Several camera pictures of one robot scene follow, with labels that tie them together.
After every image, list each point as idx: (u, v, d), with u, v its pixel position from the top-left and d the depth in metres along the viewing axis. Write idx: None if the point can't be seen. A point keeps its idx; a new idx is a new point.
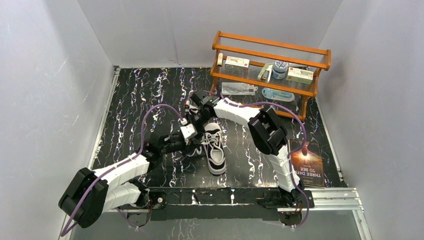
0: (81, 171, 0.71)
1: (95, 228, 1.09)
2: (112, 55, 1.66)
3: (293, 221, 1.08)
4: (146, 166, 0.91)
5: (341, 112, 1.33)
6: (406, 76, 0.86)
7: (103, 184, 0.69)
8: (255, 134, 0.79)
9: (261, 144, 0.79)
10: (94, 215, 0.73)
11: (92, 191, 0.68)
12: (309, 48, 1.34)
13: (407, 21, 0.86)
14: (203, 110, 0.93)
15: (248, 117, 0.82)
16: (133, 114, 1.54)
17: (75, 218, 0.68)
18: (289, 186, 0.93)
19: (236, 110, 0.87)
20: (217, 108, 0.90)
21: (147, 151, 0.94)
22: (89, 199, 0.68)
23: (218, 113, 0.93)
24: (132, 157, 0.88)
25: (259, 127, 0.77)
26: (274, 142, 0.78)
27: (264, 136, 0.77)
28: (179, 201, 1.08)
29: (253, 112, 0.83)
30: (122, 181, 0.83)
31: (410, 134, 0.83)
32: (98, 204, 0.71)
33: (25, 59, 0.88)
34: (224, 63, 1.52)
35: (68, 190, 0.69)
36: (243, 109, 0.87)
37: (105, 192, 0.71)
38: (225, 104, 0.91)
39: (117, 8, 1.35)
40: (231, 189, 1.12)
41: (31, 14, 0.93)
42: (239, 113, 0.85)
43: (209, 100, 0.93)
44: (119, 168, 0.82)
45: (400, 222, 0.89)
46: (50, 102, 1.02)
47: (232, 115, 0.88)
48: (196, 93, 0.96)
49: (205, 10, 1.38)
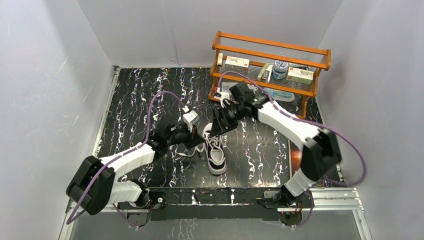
0: (88, 159, 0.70)
1: (95, 229, 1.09)
2: (112, 55, 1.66)
3: (293, 221, 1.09)
4: (152, 155, 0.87)
5: (341, 112, 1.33)
6: (406, 76, 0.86)
7: (110, 172, 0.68)
8: (308, 155, 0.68)
9: (310, 166, 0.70)
10: (101, 204, 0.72)
11: (99, 178, 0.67)
12: (309, 48, 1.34)
13: (407, 21, 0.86)
14: (245, 108, 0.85)
15: (304, 136, 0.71)
16: (133, 114, 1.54)
17: (83, 205, 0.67)
18: (297, 193, 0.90)
19: (288, 122, 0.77)
20: (262, 112, 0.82)
21: (153, 141, 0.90)
22: (96, 186, 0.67)
23: (260, 116, 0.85)
24: (137, 146, 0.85)
25: (317, 150, 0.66)
26: (327, 169, 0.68)
27: (320, 162, 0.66)
28: (180, 201, 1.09)
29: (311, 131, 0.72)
30: (129, 169, 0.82)
31: (410, 134, 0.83)
32: (105, 191, 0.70)
33: (24, 59, 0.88)
34: (224, 63, 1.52)
35: (75, 178, 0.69)
36: (299, 124, 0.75)
37: (112, 179, 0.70)
38: (274, 111, 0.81)
39: (117, 8, 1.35)
40: (231, 189, 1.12)
41: (30, 14, 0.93)
42: (292, 128, 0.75)
43: (253, 99, 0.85)
44: (126, 156, 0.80)
45: (401, 222, 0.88)
46: (50, 102, 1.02)
47: (281, 127, 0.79)
48: (239, 86, 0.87)
49: (205, 10, 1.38)
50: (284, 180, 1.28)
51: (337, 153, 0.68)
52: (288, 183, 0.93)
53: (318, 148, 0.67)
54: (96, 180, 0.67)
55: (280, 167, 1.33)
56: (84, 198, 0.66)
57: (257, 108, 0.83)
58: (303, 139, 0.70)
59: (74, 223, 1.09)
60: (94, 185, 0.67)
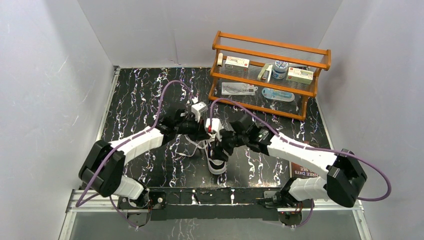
0: (98, 142, 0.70)
1: (95, 229, 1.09)
2: (112, 55, 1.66)
3: (293, 222, 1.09)
4: (161, 139, 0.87)
5: (341, 112, 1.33)
6: (406, 76, 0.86)
7: (120, 154, 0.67)
8: (333, 186, 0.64)
9: (338, 196, 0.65)
10: (113, 186, 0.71)
11: (111, 160, 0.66)
12: (309, 48, 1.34)
13: (407, 21, 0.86)
14: (251, 145, 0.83)
15: (324, 165, 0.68)
16: (133, 114, 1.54)
17: (95, 188, 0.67)
18: (302, 198, 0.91)
19: (301, 152, 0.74)
20: (271, 148, 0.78)
21: (161, 124, 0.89)
22: (108, 168, 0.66)
23: (271, 152, 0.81)
24: (146, 130, 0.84)
25: (342, 177, 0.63)
26: (355, 193, 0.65)
27: (347, 189, 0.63)
28: (179, 201, 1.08)
29: (328, 157, 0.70)
30: (139, 153, 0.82)
31: (410, 134, 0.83)
32: (117, 173, 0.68)
33: (25, 59, 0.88)
34: (224, 63, 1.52)
35: (86, 161, 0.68)
36: (313, 153, 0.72)
37: (123, 162, 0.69)
38: (283, 143, 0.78)
39: (117, 8, 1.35)
40: (231, 189, 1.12)
41: (30, 14, 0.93)
42: (308, 159, 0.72)
43: (261, 137, 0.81)
44: (135, 139, 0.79)
45: (401, 222, 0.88)
46: (50, 102, 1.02)
47: (295, 158, 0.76)
48: (240, 122, 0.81)
49: (205, 10, 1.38)
50: (284, 180, 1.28)
51: (360, 173, 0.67)
52: (293, 190, 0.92)
53: (343, 175, 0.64)
54: (107, 163, 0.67)
55: (280, 167, 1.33)
56: (96, 181, 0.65)
57: (265, 144, 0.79)
58: (325, 169, 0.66)
59: (74, 223, 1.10)
60: (105, 168, 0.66)
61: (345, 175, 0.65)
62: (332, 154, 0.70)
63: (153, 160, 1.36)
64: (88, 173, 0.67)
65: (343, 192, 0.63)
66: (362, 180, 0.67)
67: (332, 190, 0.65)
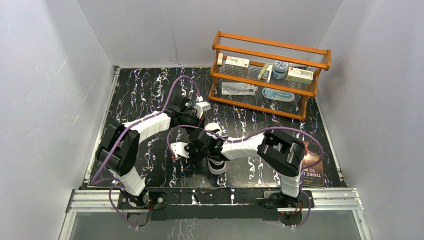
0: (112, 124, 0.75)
1: (96, 228, 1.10)
2: (112, 55, 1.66)
3: (293, 222, 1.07)
4: (168, 123, 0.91)
5: (341, 112, 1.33)
6: (406, 76, 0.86)
7: (135, 133, 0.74)
8: (271, 161, 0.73)
9: (282, 168, 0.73)
10: (129, 164, 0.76)
11: (126, 139, 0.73)
12: (309, 48, 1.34)
13: (407, 20, 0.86)
14: (213, 156, 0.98)
15: (254, 145, 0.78)
16: (132, 114, 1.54)
17: (112, 167, 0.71)
18: (296, 193, 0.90)
19: (241, 144, 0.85)
20: (224, 152, 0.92)
21: (168, 110, 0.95)
22: (125, 145, 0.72)
23: (228, 156, 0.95)
24: (155, 113, 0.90)
25: (272, 151, 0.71)
26: (295, 161, 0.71)
27: (282, 159, 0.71)
28: (179, 201, 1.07)
29: (258, 138, 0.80)
30: (149, 134, 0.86)
31: (410, 134, 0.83)
32: (132, 152, 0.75)
33: (25, 59, 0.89)
34: (224, 63, 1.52)
35: (102, 141, 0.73)
36: (249, 141, 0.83)
37: (137, 141, 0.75)
38: (230, 144, 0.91)
39: (117, 8, 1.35)
40: (231, 189, 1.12)
41: (30, 15, 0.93)
42: (247, 146, 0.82)
43: (217, 147, 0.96)
44: (146, 121, 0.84)
45: (401, 223, 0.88)
46: (50, 102, 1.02)
47: (242, 152, 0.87)
48: (198, 138, 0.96)
49: (204, 10, 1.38)
50: None
51: (292, 140, 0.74)
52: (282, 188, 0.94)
53: (274, 149, 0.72)
54: (123, 142, 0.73)
55: None
56: (113, 159, 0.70)
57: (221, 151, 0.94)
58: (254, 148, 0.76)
59: (74, 224, 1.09)
60: (122, 146, 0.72)
61: (275, 149, 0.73)
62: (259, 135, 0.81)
63: (153, 160, 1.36)
64: (104, 153, 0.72)
65: (280, 163, 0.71)
66: (296, 145, 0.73)
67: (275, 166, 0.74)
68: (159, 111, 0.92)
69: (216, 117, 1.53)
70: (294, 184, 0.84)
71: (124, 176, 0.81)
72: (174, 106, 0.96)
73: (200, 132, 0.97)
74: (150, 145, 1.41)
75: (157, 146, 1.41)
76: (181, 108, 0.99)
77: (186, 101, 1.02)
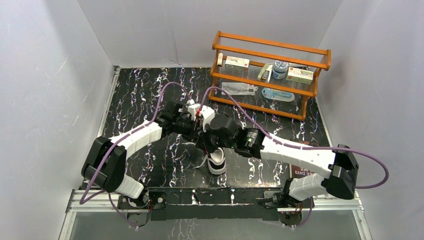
0: (98, 139, 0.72)
1: (96, 228, 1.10)
2: (112, 55, 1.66)
3: (293, 222, 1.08)
4: (160, 132, 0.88)
5: (341, 112, 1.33)
6: (406, 76, 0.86)
7: (121, 150, 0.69)
8: (336, 183, 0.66)
9: (340, 191, 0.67)
10: (117, 180, 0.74)
11: (112, 156, 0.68)
12: (309, 48, 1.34)
13: (407, 21, 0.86)
14: (242, 151, 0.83)
15: (325, 164, 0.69)
16: (132, 114, 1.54)
17: (99, 184, 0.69)
18: (303, 197, 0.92)
19: (298, 154, 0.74)
20: (265, 152, 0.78)
21: (160, 118, 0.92)
22: (111, 163, 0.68)
23: (262, 155, 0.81)
24: (145, 124, 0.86)
25: (345, 174, 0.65)
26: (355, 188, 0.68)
27: (351, 184, 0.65)
28: (179, 201, 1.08)
29: (327, 155, 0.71)
30: (139, 147, 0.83)
31: (410, 134, 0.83)
32: (120, 168, 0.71)
33: (25, 59, 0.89)
34: (224, 63, 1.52)
35: (88, 158, 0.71)
36: (311, 154, 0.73)
37: (124, 157, 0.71)
38: (278, 146, 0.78)
39: (117, 8, 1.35)
40: (231, 189, 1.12)
41: (30, 14, 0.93)
42: (306, 160, 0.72)
43: (249, 140, 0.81)
44: (135, 134, 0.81)
45: (401, 222, 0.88)
46: (50, 102, 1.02)
47: (291, 159, 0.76)
48: (226, 127, 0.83)
49: (205, 10, 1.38)
50: (284, 180, 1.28)
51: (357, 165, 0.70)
52: (293, 192, 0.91)
53: (346, 173, 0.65)
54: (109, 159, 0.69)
55: (280, 167, 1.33)
56: (100, 176, 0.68)
57: (258, 148, 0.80)
58: (327, 168, 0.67)
59: (74, 223, 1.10)
60: (108, 163, 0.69)
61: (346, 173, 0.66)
62: (330, 152, 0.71)
63: (153, 160, 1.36)
64: (91, 170, 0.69)
65: (346, 188, 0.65)
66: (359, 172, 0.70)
67: (334, 186, 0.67)
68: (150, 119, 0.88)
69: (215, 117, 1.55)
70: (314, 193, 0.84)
71: (116, 189, 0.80)
72: (166, 113, 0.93)
73: (227, 121, 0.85)
74: (150, 145, 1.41)
75: (157, 146, 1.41)
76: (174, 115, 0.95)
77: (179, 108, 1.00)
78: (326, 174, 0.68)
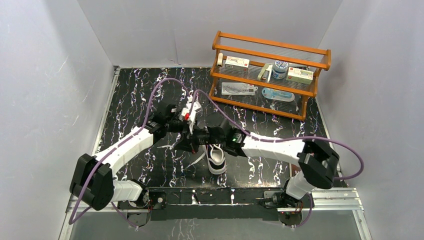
0: (83, 157, 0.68)
1: (95, 228, 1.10)
2: (112, 55, 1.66)
3: (293, 222, 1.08)
4: (151, 139, 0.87)
5: (341, 112, 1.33)
6: (406, 76, 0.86)
7: (105, 169, 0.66)
8: (308, 171, 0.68)
9: (317, 180, 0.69)
10: (106, 196, 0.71)
11: (96, 176, 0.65)
12: (309, 48, 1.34)
13: (407, 21, 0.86)
14: (229, 149, 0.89)
15: (294, 153, 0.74)
16: (132, 114, 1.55)
17: (87, 201, 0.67)
18: (301, 196, 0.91)
19: (272, 146, 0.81)
20: (246, 148, 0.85)
21: (151, 122, 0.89)
22: (96, 183, 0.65)
23: (246, 152, 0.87)
24: (134, 133, 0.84)
25: (313, 160, 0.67)
26: (331, 174, 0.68)
27: (323, 172, 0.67)
28: (179, 201, 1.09)
29: (296, 145, 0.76)
30: (128, 158, 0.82)
31: (410, 134, 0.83)
32: (107, 186, 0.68)
33: (25, 59, 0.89)
34: (224, 63, 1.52)
35: (74, 178, 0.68)
36: (283, 145, 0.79)
37: (110, 175, 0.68)
38: (256, 142, 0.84)
39: (117, 8, 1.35)
40: (231, 189, 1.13)
41: (30, 14, 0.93)
42: (280, 150, 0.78)
43: (235, 141, 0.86)
44: (122, 146, 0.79)
45: (401, 222, 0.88)
46: (50, 102, 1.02)
47: (269, 153, 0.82)
48: (220, 127, 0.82)
49: (205, 9, 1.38)
50: (284, 180, 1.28)
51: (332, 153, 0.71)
52: (290, 190, 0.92)
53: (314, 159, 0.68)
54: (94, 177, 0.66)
55: (280, 167, 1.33)
56: (87, 194, 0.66)
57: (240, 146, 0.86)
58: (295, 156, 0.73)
59: (74, 223, 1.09)
60: (94, 182, 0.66)
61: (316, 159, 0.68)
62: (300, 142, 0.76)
63: (153, 160, 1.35)
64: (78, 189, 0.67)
65: (318, 175, 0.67)
66: (334, 159, 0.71)
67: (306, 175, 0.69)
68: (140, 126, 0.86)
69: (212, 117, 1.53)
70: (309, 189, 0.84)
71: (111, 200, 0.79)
72: (158, 114, 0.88)
73: (223, 121, 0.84)
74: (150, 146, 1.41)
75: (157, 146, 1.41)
76: (167, 115, 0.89)
77: (172, 107, 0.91)
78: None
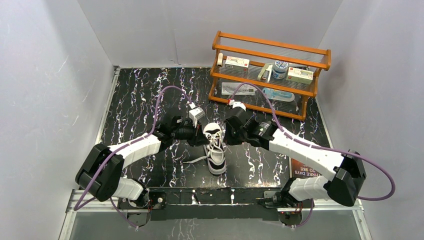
0: (97, 146, 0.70)
1: (95, 228, 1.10)
2: (112, 55, 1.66)
3: (293, 222, 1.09)
4: (158, 145, 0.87)
5: (341, 112, 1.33)
6: (406, 77, 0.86)
7: (118, 158, 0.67)
8: (339, 186, 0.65)
9: (341, 196, 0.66)
10: (111, 189, 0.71)
11: (109, 165, 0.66)
12: (309, 48, 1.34)
13: (407, 20, 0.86)
14: (251, 139, 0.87)
15: (331, 166, 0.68)
16: (132, 114, 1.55)
17: (92, 191, 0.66)
18: (302, 198, 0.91)
19: (306, 151, 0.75)
20: (273, 143, 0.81)
21: (158, 132, 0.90)
22: (106, 172, 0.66)
23: (271, 147, 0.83)
24: (144, 136, 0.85)
25: (349, 179, 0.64)
26: (356, 194, 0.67)
27: (351, 191, 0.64)
28: (179, 201, 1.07)
29: (334, 158, 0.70)
30: (136, 158, 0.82)
31: (410, 134, 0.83)
32: (115, 178, 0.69)
33: (25, 59, 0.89)
34: (224, 63, 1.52)
35: (83, 165, 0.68)
36: (320, 153, 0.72)
37: (121, 167, 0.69)
38: (288, 140, 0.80)
39: (117, 8, 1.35)
40: (231, 188, 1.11)
41: (30, 14, 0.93)
42: (313, 158, 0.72)
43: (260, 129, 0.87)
44: (134, 144, 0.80)
45: (401, 223, 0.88)
46: (50, 102, 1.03)
47: (299, 155, 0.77)
48: (236, 116, 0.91)
49: (205, 9, 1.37)
50: (284, 180, 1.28)
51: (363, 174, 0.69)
52: (294, 190, 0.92)
53: (350, 177, 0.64)
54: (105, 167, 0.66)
55: (280, 167, 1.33)
56: (94, 183, 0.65)
57: (268, 139, 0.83)
58: (332, 170, 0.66)
59: (74, 223, 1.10)
60: (104, 171, 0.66)
61: (350, 177, 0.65)
62: (339, 155, 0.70)
63: (153, 160, 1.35)
64: (86, 177, 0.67)
65: (347, 194, 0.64)
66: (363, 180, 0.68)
67: (335, 190, 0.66)
68: (148, 132, 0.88)
69: (216, 118, 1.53)
70: (312, 194, 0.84)
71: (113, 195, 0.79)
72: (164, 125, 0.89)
73: (239, 111, 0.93)
74: None
75: None
76: (172, 126, 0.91)
77: (178, 118, 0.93)
78: (330, 176, 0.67)
